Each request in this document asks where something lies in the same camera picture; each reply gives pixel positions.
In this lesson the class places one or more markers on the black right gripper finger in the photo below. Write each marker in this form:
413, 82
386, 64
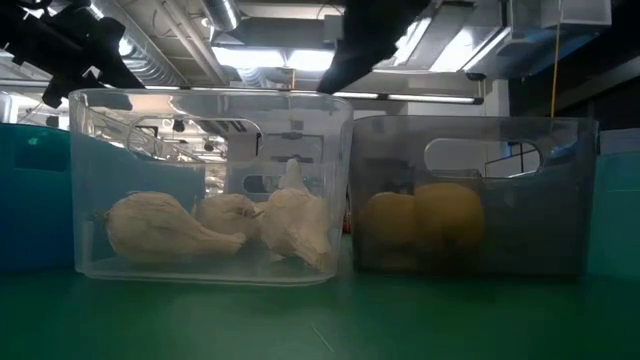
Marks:
350, 67

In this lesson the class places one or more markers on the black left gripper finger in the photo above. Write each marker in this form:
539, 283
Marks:
117, 55
65, 87

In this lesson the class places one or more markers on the yellow lemon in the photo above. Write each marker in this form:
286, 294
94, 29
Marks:
387, 220
450, 215

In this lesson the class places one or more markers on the long ceiling light strip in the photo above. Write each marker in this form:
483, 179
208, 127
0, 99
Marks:
430, 98

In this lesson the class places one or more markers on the clear plastic basket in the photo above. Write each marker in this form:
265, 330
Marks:
210, 102

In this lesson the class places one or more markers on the dark blue plastic basket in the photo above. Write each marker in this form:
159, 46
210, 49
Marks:
35, 200

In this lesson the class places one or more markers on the smoky grey plastic basket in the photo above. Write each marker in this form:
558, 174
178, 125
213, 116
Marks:
540, 225

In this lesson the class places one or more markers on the teal plastic basket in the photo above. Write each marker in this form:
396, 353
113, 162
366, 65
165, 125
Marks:
620, 215

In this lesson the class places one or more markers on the round silver ventilation duct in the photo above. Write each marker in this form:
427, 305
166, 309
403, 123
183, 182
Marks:
222, 12

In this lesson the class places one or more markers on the rectangular metal ceiling duct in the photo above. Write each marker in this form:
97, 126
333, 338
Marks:
525, 45

